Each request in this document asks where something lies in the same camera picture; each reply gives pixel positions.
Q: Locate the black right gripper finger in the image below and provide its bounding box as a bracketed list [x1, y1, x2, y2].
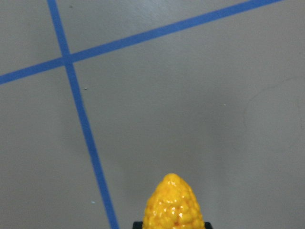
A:
[132, 221, 214, 229]

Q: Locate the yellow plastic corn cob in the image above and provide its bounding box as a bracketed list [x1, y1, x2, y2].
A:
[142, 173, 205, 229]

